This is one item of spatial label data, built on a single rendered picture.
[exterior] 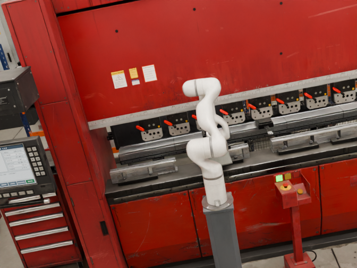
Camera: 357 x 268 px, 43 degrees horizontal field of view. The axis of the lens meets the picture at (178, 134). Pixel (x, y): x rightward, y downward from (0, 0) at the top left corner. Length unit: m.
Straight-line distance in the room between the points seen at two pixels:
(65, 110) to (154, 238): 1.24
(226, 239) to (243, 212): 0.75
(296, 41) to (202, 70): 0.66
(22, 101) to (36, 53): 0.43
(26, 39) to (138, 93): 0.81
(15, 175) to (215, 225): 1.20
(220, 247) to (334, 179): 1.15
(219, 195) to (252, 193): 0.82
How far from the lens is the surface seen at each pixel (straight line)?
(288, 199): 3.18
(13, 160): 2.76
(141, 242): 3.60
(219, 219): 2.71
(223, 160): 3.16
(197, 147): 2.51
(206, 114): 2.59
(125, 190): 3.33
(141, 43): 3.04
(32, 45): 2.92
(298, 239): 3.46
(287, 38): 3.17
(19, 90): 2.60
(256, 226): 3.62
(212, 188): 2.62
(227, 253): 2.87
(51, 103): 3.01
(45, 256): 4.09
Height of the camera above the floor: 2.50
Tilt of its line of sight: 24 degrees down
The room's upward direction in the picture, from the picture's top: 11 degrees counter-clockwise
